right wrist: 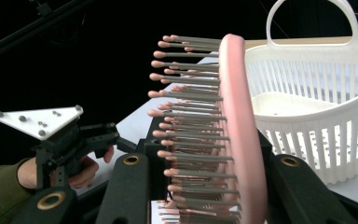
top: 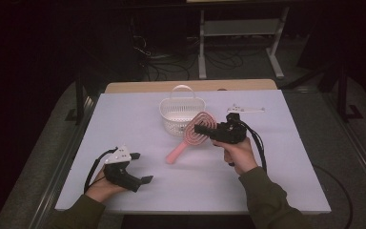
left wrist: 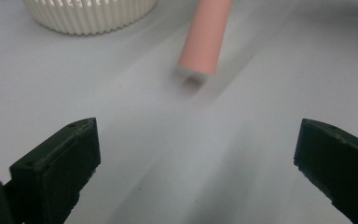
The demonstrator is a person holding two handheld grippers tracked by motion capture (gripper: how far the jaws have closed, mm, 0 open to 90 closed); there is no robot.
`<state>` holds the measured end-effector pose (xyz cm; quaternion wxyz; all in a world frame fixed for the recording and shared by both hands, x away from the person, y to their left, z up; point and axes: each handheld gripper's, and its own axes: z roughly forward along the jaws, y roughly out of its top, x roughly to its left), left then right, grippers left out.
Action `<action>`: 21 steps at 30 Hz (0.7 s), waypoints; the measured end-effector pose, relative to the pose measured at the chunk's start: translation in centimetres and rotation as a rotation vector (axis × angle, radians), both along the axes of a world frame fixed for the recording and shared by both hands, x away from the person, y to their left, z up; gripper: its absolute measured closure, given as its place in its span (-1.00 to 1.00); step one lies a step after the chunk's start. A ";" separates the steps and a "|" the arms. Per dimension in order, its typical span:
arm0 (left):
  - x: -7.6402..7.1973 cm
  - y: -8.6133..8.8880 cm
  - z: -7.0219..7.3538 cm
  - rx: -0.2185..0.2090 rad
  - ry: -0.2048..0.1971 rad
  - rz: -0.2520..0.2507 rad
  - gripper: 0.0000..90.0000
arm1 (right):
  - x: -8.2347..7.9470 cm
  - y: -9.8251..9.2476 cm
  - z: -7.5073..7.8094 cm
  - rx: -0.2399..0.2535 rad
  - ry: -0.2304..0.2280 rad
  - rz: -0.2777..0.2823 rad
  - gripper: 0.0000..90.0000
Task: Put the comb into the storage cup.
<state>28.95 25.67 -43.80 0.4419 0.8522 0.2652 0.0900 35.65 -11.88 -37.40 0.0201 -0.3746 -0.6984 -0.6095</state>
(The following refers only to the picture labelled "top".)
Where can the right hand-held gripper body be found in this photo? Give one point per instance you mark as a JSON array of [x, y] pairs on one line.
[[230, 131]]

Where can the black metal stand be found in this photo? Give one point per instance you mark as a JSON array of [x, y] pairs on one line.
[[343, 95], [79, 95]]

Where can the white board table cover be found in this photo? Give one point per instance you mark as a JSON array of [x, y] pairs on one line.
[[282, 159]]

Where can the person's right hand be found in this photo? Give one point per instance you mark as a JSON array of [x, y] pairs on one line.
[[241, 156]]

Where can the white metal stand frame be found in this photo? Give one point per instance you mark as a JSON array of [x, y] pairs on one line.
[[241, 27]]

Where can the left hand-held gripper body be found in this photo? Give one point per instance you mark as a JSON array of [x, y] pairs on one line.
[[120, 175]]

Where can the person's left hand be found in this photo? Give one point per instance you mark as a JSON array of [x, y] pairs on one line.
[[103, 189]]

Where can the grey metal rail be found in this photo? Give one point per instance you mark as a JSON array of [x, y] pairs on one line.
[[359, 149], [60, 168]]

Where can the light wooden table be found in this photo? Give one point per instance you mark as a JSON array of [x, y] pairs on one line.
[[146, 86]]

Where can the pink hairbrush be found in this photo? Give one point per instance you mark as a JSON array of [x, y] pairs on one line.
[[190, 135]]

